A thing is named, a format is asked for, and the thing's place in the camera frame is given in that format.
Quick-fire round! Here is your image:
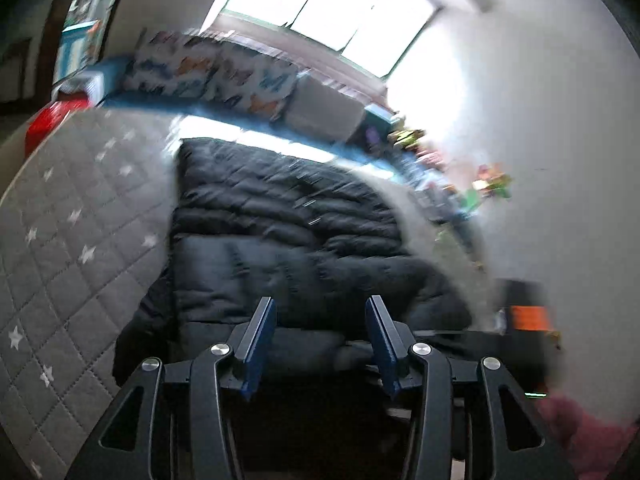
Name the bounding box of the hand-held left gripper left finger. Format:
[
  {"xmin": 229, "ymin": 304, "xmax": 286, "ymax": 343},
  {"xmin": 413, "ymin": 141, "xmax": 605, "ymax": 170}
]
[{"xmin": 65, "ymin": 296, "xmax": 277, "ymax": 480}]

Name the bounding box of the grey quilted star mattress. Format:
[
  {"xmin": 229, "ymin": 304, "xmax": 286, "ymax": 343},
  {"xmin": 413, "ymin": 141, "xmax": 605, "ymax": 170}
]
[{"xmin": 0, "ymin": 107, "xmax": 496, "ymax": 480}]

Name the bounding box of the blue cabinet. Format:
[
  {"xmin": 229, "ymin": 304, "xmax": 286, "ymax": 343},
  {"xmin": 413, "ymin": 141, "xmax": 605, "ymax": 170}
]
[{"xmin": 57, "ymin": 20, "xmax": 102, "ymax": 82}]

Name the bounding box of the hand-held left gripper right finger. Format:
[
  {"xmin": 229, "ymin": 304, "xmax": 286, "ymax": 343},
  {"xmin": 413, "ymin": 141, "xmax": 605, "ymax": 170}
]
[{"xmin": 365, "ymin": 296, "xmax": 577, "ymax": 480}]

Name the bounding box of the pink plush toy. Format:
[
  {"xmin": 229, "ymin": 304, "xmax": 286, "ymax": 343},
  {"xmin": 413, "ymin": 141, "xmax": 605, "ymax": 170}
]
[{"xmin": 422, "ymin": 149, "xmax": 453, "ymax": 171}]

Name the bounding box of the red plastic stool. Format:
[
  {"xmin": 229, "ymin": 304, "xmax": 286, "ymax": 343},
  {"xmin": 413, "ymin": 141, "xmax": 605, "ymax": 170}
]
[{"xmin": 25, "ymin": 100, "xmax": 82, "ymax": 157}]

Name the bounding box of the green framed window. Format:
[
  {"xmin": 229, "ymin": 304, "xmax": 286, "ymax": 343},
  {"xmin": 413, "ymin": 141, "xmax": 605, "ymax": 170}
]
[{"xmin": 200, "ymin": 0, "xmax": 447, "ymax": 82}]

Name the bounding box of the butterfly print pillow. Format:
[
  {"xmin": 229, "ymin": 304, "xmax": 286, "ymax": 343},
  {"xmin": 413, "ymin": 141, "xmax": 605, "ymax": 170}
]
[
  {"xmin": 206, "ymin": 42, "xmax": 302, "ymax": 122},
  {"xmin": 122, "ymin": 29, "xmax": 222, "ymax": 102}
]

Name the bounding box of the black quilted down jacket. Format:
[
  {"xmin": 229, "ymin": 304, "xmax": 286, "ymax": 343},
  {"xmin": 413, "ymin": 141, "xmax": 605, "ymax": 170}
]
[{"xmin": 112, "ymin": 137, "xmax": 501, "ymax": 411}]

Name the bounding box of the pink cloth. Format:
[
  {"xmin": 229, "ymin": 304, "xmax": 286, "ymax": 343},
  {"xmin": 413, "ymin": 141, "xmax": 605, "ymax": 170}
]
[{"xmin": 536, "ymin": 394, "xmax": 640, "ymax": 480}]

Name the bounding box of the grey storage box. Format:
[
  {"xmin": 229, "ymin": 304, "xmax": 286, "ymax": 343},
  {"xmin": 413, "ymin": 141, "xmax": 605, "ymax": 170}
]
[{"xmin": 287, "ymin": 77, "xmax": 367, "ymax": 144}]

